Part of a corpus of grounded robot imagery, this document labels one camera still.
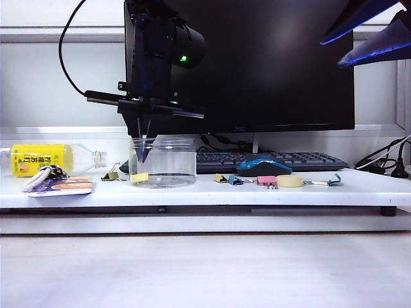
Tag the purple orange printed card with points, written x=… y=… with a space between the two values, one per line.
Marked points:
x=64 y=187

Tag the black computer keyboard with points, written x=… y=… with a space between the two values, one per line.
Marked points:
x=305 y=161

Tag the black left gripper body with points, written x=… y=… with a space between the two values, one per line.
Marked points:
x=102 y=97

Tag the black and blue mouse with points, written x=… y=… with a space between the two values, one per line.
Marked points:
x=263 y=167

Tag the round transparent plastic jar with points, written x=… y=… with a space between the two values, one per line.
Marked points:
x=173 y=163

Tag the pale yellow binder clip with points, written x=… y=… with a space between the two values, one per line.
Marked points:
x=139 y=178

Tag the pink binder clip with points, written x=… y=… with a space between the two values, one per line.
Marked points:
x=266 y=180

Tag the black power plug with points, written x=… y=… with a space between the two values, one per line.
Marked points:
x=399 y=170

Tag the teal binder clip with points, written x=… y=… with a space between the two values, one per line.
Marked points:
x=335 y=180

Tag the aluminium frame post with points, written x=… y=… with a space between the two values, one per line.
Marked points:
x=401 y=96

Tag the blue binder clip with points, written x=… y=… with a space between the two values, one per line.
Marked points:
x=235 y=180

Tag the grey aluminium frame rail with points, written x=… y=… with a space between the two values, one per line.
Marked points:
x=32 y=35

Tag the black computer monitor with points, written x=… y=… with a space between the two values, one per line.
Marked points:
x=273 y=64

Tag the yellow label plastic bottle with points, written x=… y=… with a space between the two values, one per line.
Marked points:
x=38 y=158

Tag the silver aluminium frame rail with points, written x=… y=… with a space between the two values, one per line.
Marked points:
x=48 y=131

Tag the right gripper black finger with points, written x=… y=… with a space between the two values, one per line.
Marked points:
x=385 y=45
x=353 y=16

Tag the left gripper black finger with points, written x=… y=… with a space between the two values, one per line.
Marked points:
x=133 y=122
x=146 y=134

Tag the silver monitor stand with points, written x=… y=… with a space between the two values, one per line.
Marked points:
x=256 y=142

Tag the white desk riser board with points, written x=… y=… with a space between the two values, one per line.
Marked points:
x=224 y=196

